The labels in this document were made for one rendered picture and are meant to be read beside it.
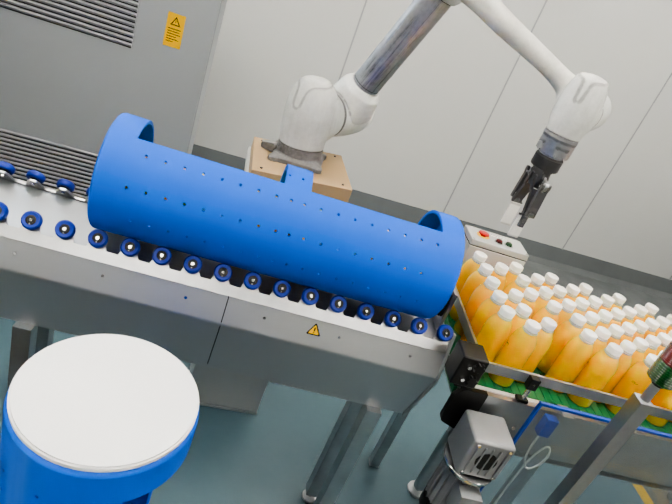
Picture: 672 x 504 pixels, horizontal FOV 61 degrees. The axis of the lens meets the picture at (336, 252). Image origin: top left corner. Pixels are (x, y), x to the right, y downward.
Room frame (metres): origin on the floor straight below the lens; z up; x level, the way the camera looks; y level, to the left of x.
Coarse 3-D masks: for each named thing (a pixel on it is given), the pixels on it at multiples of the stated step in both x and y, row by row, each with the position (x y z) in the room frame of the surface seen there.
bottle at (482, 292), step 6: (480, 288) 1.43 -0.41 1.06; (486, 288) 1.42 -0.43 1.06; (492, 288) 1.42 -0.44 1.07; (474, 294) 1.43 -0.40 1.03; (480, 294) 1.41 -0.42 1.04; (486, 294) 1.41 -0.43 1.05; (468, 300) 1.44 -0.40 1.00; (474, 300) 1.41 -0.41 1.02; (480, 300) 1.41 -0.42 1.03; (468, 306) 1.42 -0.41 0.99; (474, 306) 1.41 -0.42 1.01; (468, 312) 1.41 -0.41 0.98; (474, 312) 1.41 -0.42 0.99; (456, 324) 1.43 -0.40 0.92; (456, 330) 1.42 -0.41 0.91; (462, 330) 1.41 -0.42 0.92
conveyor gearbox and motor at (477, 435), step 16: (464, 416) 1.14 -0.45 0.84; (480, 416) 1.15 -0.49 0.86; (496, 416) 1.17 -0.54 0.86; (464, 432) 1.11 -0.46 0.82; (480, 432) 1.09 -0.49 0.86; (496, 432) 1.11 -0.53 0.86; (448, 448) 1.13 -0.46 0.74; (464, 448) 1.08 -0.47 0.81; (480, 448) 1.06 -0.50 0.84; (496, 448) 1.07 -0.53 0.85; (512, 448) 1.08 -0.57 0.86; (448, 464) 1.08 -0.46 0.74; (464, 464) 1.06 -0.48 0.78; (480, 464) 1.06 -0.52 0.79; (496, 464) 1.07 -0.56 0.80; (432, 480) 1.12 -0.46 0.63; (448, 480) 1.08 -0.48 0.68; (464, 480) 1.05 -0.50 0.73; (480, 480) 1.07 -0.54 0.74; (432, 496) 1.09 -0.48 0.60; (448, 496) 1.06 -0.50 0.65; (464, 496) 1.03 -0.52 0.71; (480, 496) 1.05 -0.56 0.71
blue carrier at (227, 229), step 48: (144, 144) 1.14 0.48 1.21; (96, 192) 1.06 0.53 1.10; (144, 192) 1.09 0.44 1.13; (192, 192) 1.12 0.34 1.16; (240, 192) 1.16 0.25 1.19; (288, 192) 1.20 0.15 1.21; (144, 240) 1.13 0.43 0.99; (192, 240) 1.11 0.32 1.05; (240, 240) 1.13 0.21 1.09; (288, 240) 1.15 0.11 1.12; (336, 240) 1.18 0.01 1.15; (384, 240) 1.22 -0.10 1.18; (432, 240) 1.27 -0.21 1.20; (336, 288) 1.20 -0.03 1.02; (384, 288) 1.21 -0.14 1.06; (432, 288) 1.23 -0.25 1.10
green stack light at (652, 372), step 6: (660, 360) 1.11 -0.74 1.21; (654, 366) 1.12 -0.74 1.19; (660, 366) 1.10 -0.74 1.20; (666, 366) 1.10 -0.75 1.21; (648, 372) 1.12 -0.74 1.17; (654, 372) 1.11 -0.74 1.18; (660, 372) 1.10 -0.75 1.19; (666, 372) 1.09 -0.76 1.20; (654, 378) 1.10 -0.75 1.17; (660, 378) 1.09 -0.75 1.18; (666, 378) 1.09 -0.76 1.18; (660, 384) 1.09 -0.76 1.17; (666, 384) 1.09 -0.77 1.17
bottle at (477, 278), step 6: (474, 276) 1.49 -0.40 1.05; (480, 276) 1.49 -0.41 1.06; (486, 276) 1.49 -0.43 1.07; (468, 282) 1.49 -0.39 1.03; (474, 282) 1.48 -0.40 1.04; (480, 282) 1.48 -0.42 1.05; (462, 288) 1.51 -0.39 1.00; (468, 288) 1.48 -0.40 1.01; (474, 288) 1.47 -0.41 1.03; (462, 294) 1.49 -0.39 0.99; (468, 294) 1.48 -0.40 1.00; (462, 300) 1.48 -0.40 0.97; (450, 312) 1.50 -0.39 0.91; (456, 312) 1.48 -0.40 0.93; (456, 318) 1.48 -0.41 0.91
